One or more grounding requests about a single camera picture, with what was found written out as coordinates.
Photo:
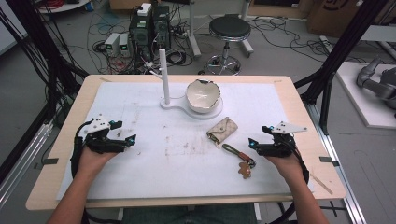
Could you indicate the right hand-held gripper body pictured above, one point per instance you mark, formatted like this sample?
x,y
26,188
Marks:
x,y
280,143

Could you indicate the person's right hand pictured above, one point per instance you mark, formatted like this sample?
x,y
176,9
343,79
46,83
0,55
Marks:
x,y
286,166

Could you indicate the person's left hand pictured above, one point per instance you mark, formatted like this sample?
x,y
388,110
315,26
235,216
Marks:
x,y
93,160

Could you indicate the white platform board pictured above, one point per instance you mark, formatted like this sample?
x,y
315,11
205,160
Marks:
x,y
358,102

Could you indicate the black metal frame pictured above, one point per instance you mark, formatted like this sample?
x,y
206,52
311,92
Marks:
x,y
40,56
336,53

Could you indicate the person's jeans legs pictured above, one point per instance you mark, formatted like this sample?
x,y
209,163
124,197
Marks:
x,y
190,215

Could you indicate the beige key pouch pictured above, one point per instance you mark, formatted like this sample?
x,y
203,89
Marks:
x,y
222,129

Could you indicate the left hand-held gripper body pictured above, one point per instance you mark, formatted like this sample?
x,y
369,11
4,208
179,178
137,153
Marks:
x,y
100,140

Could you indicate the white stand with pole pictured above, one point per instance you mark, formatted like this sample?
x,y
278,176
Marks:
x,y
164,77

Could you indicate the white box on tower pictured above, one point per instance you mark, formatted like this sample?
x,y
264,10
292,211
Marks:
x,y
144,9

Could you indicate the white shell-shaped bowl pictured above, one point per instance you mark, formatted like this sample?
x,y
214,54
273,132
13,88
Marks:
x,y
202,96

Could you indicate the white table mat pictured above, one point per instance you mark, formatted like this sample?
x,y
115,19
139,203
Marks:
x,y
155,168

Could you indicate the aluminium rail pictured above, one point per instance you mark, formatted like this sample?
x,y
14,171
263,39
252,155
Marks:
x,y
339,161
21,161

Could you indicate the small grey power box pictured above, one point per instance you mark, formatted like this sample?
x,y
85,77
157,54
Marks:
x,y
124,43
111,43

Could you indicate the cardboard box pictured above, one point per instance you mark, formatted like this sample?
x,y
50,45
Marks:
x,y
330,15

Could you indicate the black round stool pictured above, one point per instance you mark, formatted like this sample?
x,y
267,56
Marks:
x,y
229,28

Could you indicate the wooden table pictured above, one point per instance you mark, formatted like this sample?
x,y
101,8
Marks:
x,y
77,102

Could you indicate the black computer tower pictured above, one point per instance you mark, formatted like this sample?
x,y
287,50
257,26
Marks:
x,y
149,34

